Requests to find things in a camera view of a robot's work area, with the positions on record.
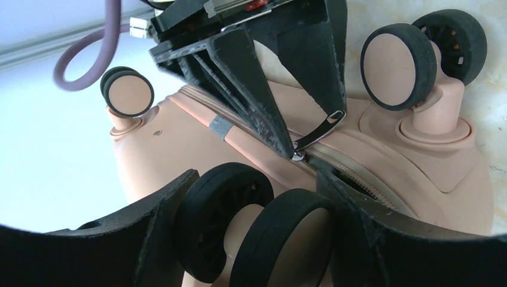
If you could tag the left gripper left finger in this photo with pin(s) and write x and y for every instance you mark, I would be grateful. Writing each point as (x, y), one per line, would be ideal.
(130, 247)

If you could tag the aluminium rail frame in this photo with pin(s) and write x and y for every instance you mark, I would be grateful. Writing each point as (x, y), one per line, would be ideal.
(33, 35)

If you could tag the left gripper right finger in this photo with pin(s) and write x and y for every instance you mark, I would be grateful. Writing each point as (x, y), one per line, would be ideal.
(377, 246)

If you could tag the pink suitcase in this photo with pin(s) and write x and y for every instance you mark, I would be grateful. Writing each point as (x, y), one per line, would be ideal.
(253, 218)

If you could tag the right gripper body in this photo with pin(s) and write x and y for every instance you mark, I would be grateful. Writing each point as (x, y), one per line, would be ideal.
(237, 16)

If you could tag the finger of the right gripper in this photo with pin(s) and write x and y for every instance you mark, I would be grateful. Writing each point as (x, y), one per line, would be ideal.
(226, 65)
(311, 46)

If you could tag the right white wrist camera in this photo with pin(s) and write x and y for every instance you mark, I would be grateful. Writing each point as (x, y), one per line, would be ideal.
(140, 28)

